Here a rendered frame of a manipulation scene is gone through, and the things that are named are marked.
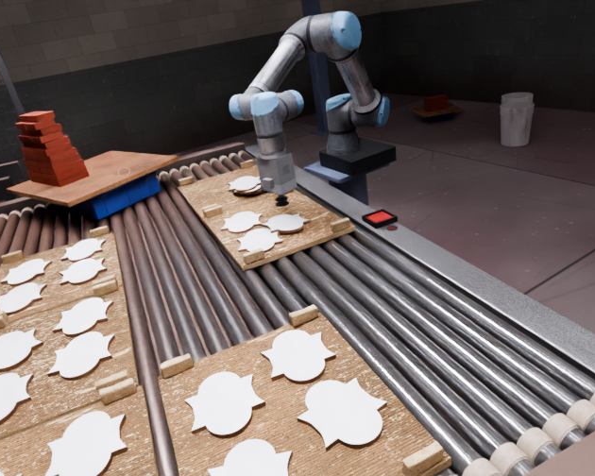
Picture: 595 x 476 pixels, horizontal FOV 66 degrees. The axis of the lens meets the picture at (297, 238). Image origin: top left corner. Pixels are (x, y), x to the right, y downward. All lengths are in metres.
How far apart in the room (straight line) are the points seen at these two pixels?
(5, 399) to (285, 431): 0.55
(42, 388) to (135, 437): 0.27
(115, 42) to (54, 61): 0.73
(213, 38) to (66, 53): 1.81
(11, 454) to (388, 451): 0.61
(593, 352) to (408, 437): 0.38
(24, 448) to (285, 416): 0.44
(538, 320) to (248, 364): 0.56
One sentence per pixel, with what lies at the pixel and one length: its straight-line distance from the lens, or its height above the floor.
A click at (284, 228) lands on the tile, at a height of 0.95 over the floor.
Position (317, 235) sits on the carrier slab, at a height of 0.94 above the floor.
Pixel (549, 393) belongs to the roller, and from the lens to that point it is 0.87.
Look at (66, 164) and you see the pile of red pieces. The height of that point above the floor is 1.11.
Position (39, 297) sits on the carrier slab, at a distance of 1.39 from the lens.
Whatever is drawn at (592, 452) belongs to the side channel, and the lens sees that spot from 0.76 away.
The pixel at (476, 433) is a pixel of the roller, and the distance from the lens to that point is 0.79.
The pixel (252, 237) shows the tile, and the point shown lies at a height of 0.94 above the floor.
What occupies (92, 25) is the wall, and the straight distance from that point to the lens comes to 6.29.
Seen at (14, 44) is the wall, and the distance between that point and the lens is 6.21.
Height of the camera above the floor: 1.52
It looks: 26 degrees down
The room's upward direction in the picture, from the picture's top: 10 degrees counter-clockwise
